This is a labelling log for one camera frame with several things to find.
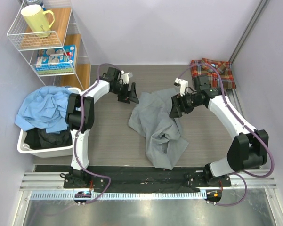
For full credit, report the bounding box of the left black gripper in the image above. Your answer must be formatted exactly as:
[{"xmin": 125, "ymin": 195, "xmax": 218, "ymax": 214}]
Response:
[{"xmin": 111, "ymin": 82, "xmax": 139, "ymax": 104}]

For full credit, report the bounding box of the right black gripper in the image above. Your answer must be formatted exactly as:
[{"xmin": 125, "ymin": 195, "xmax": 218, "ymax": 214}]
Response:
[{"xmin": 170, "ymin": 90, "xmax": 203, "ymax": 118}]

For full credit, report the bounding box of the grey long sleeve shirt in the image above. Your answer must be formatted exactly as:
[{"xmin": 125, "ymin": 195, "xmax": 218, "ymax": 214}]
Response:
[{"xmin": 128, "ymin": 88, "xmax": 189, "ymax": 170}]

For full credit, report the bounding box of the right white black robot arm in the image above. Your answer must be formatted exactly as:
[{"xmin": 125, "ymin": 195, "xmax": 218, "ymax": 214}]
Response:
[{"xmin": 170, "ymin": 76, "xmax": 269, "ymax": 186}]

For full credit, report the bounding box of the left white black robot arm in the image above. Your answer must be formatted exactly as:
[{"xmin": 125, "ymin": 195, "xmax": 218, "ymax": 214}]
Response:
[{"xmin": 60, "ymin": 64, "xmax": 139, "ymax": 188}]

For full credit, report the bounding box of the folded plaid shirt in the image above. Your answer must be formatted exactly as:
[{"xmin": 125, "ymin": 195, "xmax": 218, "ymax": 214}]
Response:
[{"xmin": 190, "ymin": 58, "xmax": 236, "ymax": 90}]

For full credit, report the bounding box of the blue picture box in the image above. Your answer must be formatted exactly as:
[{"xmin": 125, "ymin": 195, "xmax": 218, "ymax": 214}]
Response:
[{"xmin": 33, "ymin": 45, "xmax": 77, "ymax": 75}]

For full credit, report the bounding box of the light blue shirt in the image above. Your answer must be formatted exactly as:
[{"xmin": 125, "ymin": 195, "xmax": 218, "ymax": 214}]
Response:
[{"xmin": 15, "ymin": 86, "xmax": 72, "ymax": 133}]

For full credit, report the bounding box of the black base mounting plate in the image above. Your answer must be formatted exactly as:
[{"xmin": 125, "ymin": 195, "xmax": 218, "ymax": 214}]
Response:
[{"xmin": 63, "ymin": 165, "xmax": 232, "ymax": 194}]

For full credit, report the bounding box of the white plastic laundry bin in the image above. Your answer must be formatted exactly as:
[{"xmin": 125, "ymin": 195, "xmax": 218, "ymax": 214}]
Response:
[{"xmin": 16, "ymin": 87, "xmax": 81, "ymax": 158}]

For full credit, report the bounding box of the black garment in bin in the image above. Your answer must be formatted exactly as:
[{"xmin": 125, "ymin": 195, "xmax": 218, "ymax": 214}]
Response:
[{"xmin": 24, "ymin": 128, "xmax": 73, "ymax": 150}]

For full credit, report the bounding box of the yellow mug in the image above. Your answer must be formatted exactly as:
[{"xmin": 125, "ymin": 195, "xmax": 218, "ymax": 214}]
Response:
[{"xmin": 20, "ymin": 4, "xmax": 55, "ymax": 38}]

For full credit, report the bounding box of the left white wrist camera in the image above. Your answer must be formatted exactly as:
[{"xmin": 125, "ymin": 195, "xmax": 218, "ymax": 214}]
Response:
[{"xmin": 120, "ymin": 70, "xmax": 133, "ymax": 85}]

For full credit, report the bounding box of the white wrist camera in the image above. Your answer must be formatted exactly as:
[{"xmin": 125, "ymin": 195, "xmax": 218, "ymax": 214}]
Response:
[
  {"xmin": 174, "ymin": 78, "xmax": 188, "ymax": 97},
  {"xmin": 120, "ymin": 70, "xmax": 133, "ymax": 85}
]

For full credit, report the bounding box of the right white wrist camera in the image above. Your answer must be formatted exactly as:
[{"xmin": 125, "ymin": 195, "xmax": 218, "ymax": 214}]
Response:
[{"xmin": 174, "ymin": 78, "xmax": 188, "ymax": 97}]

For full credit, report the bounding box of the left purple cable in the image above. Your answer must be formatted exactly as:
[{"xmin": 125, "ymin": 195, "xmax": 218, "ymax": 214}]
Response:
[{"xmin": 75, "ymin": 63, "xmax": 123, "ymax": 205}]

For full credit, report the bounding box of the purple cable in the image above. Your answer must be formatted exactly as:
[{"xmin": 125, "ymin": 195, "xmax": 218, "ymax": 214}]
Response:
[
  {"xmin": 75, "ymin": 63, "xmax": 123, "ymax": 205},
  {"xmin": 178, "ymin": 63, "xmax": 275, "ymax": 207}
]

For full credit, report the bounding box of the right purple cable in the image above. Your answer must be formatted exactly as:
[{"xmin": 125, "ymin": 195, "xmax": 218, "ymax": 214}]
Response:
[{"xmin": 178, "ymin": 63, "xmax": 275, "ymax": 207}]

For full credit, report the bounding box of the white wire shelf rack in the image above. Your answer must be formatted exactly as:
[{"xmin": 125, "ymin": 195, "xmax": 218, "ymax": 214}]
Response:
[{"xmin": 7, "ymin": 0, "xmax": 91, "ymax": 90}]

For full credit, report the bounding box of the aluminium rail frame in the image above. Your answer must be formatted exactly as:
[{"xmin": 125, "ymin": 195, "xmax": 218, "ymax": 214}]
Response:
[{"xmin": 12, "ymin": 164, "xmax": 283, "ymax": 226}]

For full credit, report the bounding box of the aluminium corner post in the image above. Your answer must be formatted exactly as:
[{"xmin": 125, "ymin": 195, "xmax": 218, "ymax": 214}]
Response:
[{"xmin": 229, "ymin": 0, "xmax": 270, "ymax": 63}]

